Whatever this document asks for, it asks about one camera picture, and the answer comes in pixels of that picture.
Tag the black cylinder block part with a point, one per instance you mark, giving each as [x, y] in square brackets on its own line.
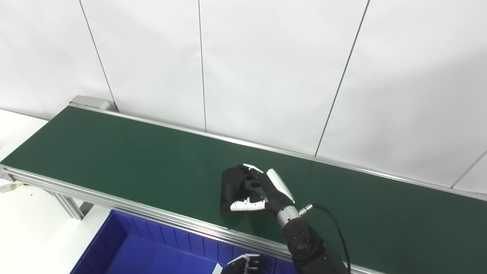
[232, 186]

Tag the aluminium conveyor support leg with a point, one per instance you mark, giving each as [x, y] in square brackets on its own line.
[70, 205]

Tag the large blue plastic bin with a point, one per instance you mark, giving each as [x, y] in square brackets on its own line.
[152, 255]

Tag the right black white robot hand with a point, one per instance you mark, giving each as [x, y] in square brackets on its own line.
[276, 194]

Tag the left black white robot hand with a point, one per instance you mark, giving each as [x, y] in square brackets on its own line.
[243, 265]

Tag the green conveyor belt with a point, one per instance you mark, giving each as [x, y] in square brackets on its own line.
[133, 160]

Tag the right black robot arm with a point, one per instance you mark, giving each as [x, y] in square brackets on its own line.
[308, 247]

